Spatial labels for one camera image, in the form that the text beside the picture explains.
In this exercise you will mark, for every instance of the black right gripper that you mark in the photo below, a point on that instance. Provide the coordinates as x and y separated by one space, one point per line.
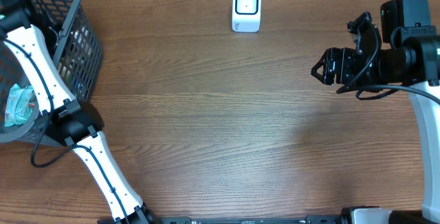
328 60

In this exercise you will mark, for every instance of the teal white snack packet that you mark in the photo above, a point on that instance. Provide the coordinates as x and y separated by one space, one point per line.
20 105

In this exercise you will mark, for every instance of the blue Oreo cookie pack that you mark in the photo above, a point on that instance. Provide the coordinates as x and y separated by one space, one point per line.
76 77

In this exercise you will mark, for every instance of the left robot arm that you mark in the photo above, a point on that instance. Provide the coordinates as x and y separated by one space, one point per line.
64 117

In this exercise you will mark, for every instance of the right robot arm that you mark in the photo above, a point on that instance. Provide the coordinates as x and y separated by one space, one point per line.
401 55

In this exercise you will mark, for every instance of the white barcode scanner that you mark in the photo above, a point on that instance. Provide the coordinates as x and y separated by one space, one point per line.
246 15

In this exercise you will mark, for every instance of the grey plastic mesh basket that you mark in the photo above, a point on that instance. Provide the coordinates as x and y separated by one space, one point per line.
81 45

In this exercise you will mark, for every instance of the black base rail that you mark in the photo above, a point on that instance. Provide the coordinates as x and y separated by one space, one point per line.
311 219

